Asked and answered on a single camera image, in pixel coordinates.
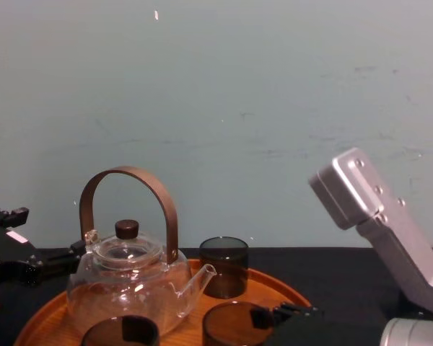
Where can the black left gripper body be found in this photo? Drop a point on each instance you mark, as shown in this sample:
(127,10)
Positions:
(7,256)

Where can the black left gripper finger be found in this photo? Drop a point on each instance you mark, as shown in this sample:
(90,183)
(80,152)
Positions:
(11,217)
(54,261)

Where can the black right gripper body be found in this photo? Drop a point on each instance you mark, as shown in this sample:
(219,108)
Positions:
(321,333)

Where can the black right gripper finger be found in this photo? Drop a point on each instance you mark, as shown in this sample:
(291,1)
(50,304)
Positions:
(262,318)
(297,310)

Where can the smoky grey glass cup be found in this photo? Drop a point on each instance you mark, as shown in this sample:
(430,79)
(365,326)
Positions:
(223,266)
(104,333)
(231,324)

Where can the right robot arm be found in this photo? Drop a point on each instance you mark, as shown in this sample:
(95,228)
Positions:
(393,252)

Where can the round orange wooden tray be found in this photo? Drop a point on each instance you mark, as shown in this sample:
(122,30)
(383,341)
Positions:
(198,313)

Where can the black table cloth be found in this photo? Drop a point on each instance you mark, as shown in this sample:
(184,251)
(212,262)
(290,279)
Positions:
(339,281)

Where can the glass lid with dark knob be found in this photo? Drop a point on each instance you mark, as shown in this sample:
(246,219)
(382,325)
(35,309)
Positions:
(127,229)

